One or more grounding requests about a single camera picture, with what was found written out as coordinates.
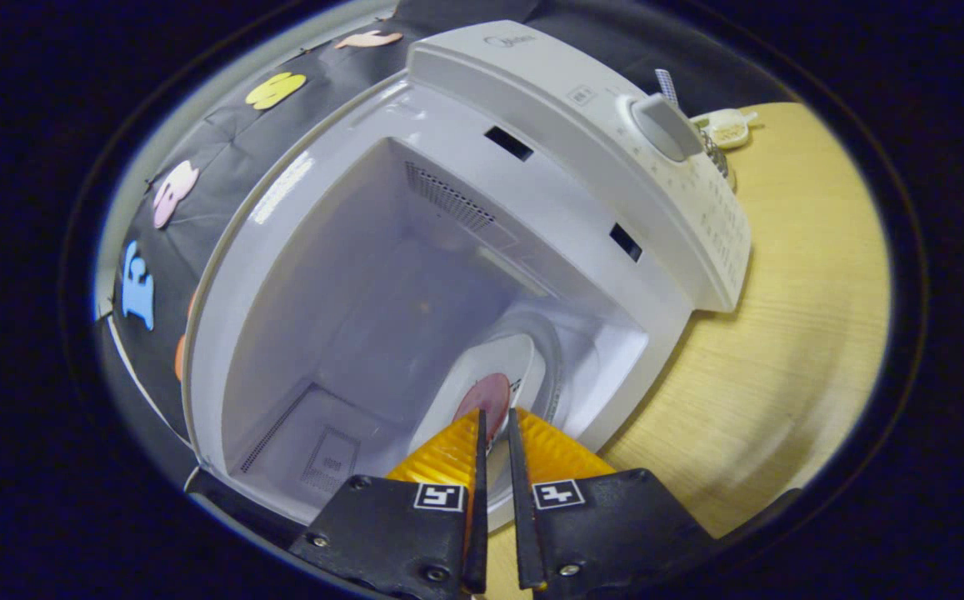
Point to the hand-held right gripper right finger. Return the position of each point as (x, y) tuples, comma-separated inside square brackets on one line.
[(615, 525)]

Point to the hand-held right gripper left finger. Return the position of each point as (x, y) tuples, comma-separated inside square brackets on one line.
[(390, 533)]

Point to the pink meat slice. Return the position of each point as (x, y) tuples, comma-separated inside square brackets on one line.
[(494, 396)]

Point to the white square plate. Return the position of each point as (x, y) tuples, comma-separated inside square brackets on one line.
[(490, 358)]

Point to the white microwave oven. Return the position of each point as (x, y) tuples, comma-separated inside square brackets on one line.
[(548, 92)]

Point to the glass microwave turntable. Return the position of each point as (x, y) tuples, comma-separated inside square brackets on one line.
[(555, 350)]

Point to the white divided condiment dish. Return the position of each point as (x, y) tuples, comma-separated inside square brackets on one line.
[(727, 129)]

